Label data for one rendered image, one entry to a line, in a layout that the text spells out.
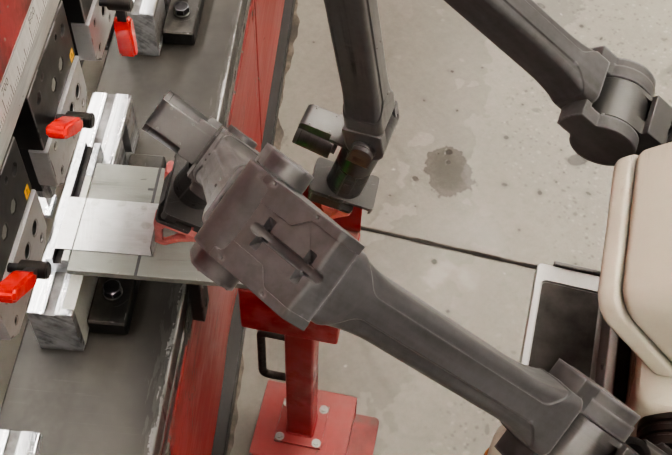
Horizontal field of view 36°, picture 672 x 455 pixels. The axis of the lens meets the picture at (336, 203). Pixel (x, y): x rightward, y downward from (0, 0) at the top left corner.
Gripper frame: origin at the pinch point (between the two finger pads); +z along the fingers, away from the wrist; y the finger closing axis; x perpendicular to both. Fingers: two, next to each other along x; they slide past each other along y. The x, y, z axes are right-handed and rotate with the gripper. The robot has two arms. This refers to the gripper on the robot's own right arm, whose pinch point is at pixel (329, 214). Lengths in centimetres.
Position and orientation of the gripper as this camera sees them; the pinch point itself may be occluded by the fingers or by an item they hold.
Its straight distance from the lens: 164.9
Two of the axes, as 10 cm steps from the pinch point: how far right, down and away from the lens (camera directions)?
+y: -9.4, -3.1, -1.1
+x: -1.9, 7.8, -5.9
